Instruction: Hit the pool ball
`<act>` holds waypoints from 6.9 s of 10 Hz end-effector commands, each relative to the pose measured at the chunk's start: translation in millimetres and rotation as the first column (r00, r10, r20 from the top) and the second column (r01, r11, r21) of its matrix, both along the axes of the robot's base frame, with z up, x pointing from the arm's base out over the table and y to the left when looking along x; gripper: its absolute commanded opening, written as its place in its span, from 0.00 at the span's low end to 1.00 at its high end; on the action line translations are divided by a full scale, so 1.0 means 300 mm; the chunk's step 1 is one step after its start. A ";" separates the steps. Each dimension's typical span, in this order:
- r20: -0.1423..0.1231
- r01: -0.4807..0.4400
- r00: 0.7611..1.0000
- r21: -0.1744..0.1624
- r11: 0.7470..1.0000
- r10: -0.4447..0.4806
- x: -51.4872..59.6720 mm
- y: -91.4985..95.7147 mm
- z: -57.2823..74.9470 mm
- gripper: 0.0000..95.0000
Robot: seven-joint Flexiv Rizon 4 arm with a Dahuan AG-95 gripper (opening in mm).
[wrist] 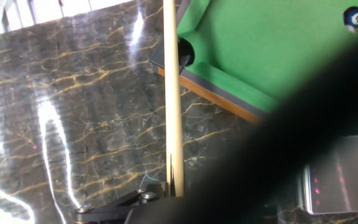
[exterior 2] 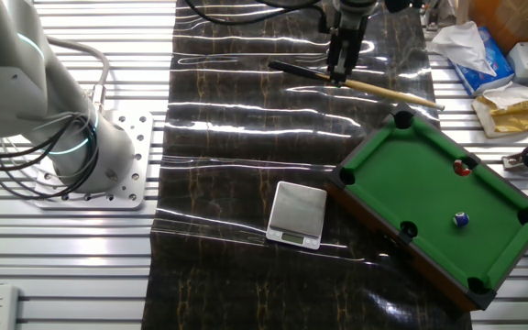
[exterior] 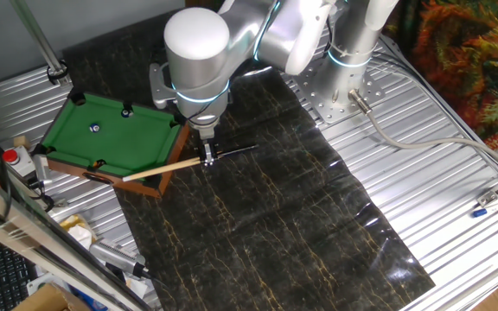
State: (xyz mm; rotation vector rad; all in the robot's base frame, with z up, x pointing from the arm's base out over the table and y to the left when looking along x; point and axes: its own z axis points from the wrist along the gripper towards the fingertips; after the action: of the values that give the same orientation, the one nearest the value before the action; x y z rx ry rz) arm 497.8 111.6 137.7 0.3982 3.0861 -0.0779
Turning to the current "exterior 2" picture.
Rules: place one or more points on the silver digital scale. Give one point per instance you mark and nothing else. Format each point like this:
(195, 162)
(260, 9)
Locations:
(297, 211)

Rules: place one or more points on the yellow paper bag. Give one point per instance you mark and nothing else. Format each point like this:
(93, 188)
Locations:
(507, 114)

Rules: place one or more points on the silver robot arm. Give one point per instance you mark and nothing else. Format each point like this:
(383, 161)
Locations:
(25, 69)

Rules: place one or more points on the blue striped pool ball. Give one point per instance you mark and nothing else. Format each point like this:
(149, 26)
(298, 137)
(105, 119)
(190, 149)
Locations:
(461, 219)

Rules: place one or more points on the blue tissue pack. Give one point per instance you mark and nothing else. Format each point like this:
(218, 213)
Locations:
(484, 64)

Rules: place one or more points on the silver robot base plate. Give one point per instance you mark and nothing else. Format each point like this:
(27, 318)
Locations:
(131, 183)

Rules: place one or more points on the wooden pool cue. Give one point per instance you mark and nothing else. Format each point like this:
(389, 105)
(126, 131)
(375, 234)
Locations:
(383, 94)

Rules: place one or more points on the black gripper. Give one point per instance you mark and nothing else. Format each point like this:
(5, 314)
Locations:
(348, 36)

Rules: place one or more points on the mini green pool table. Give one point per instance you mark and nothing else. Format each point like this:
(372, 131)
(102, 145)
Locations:
(429, 206)

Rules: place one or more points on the brown cardboard box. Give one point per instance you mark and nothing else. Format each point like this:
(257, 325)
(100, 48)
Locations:
(511, 18)

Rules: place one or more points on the black marble pattern mat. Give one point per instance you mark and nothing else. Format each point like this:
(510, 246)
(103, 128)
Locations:
(245, 151)

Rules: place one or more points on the red and yellow pool ball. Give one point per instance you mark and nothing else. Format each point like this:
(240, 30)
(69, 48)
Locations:
(462, 168)

